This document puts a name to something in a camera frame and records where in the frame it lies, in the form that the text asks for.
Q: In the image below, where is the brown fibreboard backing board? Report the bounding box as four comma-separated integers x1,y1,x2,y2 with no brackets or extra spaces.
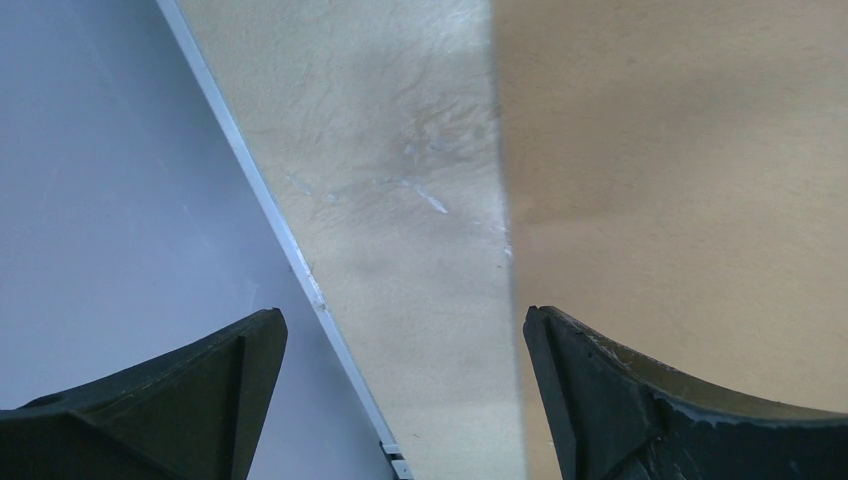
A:
493,0,847,479

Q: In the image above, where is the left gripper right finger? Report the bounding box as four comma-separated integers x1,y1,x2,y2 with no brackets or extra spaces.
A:
523,306,847,479

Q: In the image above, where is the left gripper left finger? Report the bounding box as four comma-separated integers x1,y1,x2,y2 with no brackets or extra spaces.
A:
1,309,288,479

